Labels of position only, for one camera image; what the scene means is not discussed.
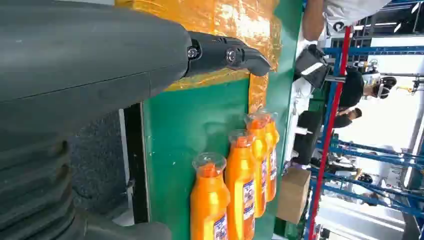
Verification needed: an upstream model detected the red pole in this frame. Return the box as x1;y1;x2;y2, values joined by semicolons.
308;26;353;240

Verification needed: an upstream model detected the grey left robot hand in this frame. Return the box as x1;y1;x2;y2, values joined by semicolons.
0;0;272;240

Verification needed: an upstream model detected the blue metal rack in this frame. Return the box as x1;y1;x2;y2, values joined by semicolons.
304;0;424;240

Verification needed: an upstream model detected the person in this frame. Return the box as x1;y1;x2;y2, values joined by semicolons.
332;107;363;129
302;0;392;42
337;67;398;109

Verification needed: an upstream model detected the green mat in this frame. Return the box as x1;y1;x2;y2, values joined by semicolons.
142;0;304;240

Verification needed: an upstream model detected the white desk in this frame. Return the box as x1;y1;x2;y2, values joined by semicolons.
284;31;321;168

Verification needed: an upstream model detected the orange drink bottle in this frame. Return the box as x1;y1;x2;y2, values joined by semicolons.
261;110;280;203
245;112;269;219
224;129;258;240
189;152;231;240

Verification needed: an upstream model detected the cardboard box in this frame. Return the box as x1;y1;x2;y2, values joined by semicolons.
276;166;312;225

